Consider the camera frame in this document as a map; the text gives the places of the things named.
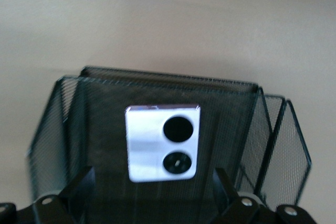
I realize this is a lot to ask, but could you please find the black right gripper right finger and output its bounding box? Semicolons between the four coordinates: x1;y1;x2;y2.
214;167;316;224

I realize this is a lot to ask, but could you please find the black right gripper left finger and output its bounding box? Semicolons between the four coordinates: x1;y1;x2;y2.
0;165;96;224

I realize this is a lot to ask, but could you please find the lilac flip phone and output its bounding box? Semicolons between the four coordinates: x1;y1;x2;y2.
124;102;202;183

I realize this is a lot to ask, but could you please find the black wire mesh basket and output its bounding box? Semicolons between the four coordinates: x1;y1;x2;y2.
25;65;313;224

